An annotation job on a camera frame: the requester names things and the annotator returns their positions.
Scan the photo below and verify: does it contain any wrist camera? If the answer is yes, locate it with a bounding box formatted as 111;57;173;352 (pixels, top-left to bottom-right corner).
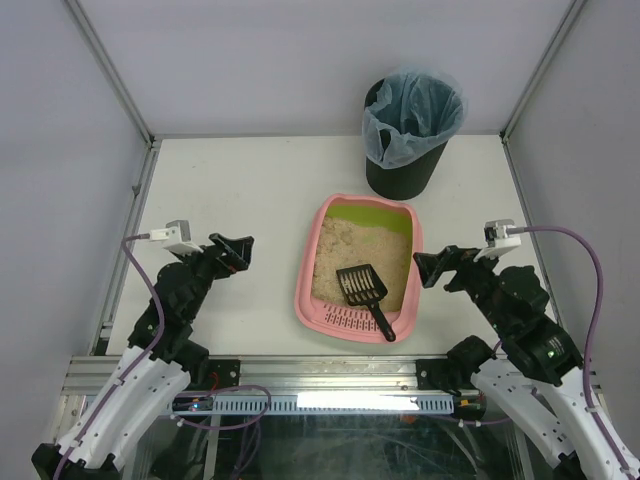
474;219;522;262
148;220;204;256

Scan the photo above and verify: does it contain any pink litter box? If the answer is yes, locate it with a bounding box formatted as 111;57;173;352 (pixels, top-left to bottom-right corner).
294;194;424;344

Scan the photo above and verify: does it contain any blue plastic bin liner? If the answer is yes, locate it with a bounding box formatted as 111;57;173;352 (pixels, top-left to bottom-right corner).
361;67;468;170

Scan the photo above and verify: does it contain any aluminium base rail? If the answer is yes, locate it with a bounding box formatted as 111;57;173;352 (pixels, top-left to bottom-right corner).
62;354;601;399

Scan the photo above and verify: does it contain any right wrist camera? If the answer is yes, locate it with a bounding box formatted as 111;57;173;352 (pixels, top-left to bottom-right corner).
474;219;522;262

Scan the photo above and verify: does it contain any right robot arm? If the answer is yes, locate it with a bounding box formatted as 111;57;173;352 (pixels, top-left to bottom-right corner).
413;245;639;479

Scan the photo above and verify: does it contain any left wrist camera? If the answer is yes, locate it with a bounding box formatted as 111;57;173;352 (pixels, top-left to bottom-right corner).
148;220;204;256

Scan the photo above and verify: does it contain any black litter scoop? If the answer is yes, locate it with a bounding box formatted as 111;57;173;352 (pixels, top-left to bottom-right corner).
336;264;396;342

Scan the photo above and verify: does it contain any beige cat litter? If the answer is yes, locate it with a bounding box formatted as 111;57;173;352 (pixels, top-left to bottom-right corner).
311;217;411;312

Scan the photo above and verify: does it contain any black trash bin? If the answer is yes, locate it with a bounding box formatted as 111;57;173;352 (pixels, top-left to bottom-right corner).
363;74;464;201

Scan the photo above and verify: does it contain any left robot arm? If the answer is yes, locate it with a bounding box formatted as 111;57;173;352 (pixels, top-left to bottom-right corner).
31;222;254;479

